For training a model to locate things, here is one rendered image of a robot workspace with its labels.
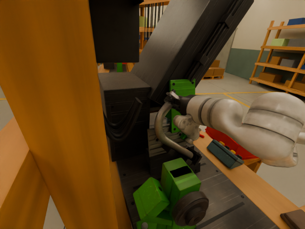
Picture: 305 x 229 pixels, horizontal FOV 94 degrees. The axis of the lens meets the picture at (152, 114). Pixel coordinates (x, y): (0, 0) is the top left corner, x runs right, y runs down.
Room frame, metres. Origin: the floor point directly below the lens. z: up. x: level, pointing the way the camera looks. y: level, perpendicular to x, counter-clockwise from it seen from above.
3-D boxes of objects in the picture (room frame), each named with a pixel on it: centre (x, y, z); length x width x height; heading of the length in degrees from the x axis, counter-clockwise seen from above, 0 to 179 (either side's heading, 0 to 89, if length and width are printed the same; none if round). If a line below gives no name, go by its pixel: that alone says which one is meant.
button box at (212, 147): (0.55, -0.37, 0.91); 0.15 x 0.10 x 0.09; 24
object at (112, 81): (0.64, 0.15, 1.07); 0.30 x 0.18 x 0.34; 24
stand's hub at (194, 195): (0.15, -0.08, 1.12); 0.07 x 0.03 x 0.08; 114
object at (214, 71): (6.74, -2.44, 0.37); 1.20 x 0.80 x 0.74; 111
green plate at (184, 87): (0.56, -0.11, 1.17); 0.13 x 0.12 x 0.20; 24
